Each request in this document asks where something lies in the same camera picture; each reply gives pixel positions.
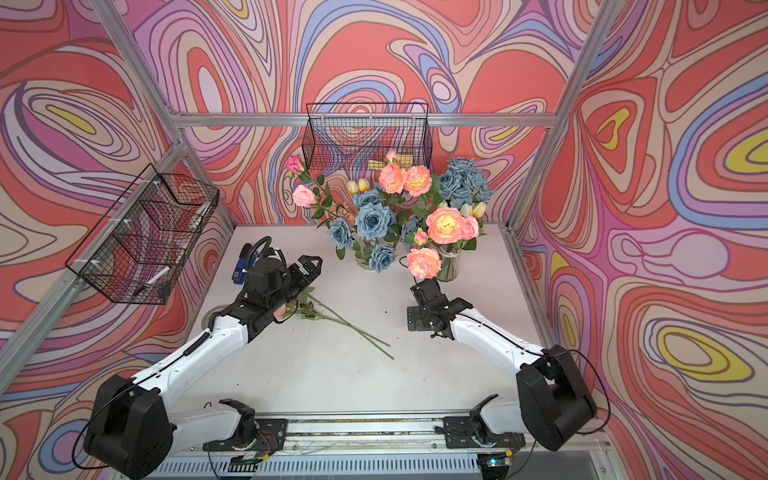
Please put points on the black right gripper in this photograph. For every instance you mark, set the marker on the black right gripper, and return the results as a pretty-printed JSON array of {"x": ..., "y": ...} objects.
[{"x": 416, "y": 319}]

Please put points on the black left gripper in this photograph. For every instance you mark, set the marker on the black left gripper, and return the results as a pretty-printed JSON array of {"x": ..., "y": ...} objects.
[{"x": 303, "y": 279}]

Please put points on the light pink rose stem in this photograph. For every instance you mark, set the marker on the light pink rose stem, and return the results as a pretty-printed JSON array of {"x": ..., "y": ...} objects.
[{"x": 312, "y": 201}]

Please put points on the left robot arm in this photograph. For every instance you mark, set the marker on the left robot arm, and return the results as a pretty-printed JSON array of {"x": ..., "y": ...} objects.
[{"x": 132, "y": 428}]

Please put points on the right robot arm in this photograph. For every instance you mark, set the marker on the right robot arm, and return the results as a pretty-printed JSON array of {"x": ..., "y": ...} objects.
[{"x": 554, "y": 403}]

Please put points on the ribbed glass vase with ribbon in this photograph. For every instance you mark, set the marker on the ribbed glass vase with ribbon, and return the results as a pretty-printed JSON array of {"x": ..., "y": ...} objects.
[{"x": 450, "y": 263}]

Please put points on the blue stapler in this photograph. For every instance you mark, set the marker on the blue stapler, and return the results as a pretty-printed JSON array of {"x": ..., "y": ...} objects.
[{"x": 239, "y": 272}]

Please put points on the pink rose bunch right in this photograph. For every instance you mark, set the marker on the pink rose bunch right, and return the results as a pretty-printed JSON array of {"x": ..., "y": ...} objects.
[{"x": 444, "y": 226}]

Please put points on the pink rose bunch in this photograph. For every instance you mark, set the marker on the pink rose bunch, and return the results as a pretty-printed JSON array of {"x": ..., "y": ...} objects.
[
  {"x": 444, "y": 226},
  {"x": 416, "y": 181}
]

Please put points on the blue rose bouquet left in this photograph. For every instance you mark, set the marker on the blue rose bouquet left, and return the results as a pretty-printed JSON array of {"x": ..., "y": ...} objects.
[{"x": 371, "y": 228}]

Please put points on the blue rose bouquet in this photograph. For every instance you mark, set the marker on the blue rose bouquet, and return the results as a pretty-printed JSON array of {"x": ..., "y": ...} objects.
[
  {"x": 463, "y": 183},
  {"x": 371, "y": 228}
]

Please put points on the magenta rosebud stem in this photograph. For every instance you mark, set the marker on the magenta rosebud stem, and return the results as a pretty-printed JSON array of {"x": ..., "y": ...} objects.
[{"x": 295, "y": 167}]

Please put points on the pink rose bunch centre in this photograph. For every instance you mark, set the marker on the pink rose bunch centre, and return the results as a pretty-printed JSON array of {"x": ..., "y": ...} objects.
[{"x": 416, "y": 181}]

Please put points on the blue rose bouquet right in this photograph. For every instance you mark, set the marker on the blue rose bouquet right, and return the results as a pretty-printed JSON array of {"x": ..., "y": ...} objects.
[{"x": 463, "y": 183}]

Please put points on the yellow sponge in basket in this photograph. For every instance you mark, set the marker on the yellow sponge in basket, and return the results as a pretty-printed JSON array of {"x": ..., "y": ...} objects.
[{"x": 396, "y": 161}]

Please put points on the black wire basket left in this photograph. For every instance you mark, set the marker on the black wire basket left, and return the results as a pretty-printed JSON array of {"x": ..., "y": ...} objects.
[{"x": 146, "y": 238}]

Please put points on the black wire basket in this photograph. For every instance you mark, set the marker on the black wire basket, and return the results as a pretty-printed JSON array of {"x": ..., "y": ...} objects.
[
  {"x": 356, "y": 137},
  {"x": 146, "y": 238}
]

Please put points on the black wire basket back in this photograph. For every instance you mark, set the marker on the black wire basket back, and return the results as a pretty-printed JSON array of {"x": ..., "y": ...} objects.
[{"x": 356, "y": 137}]

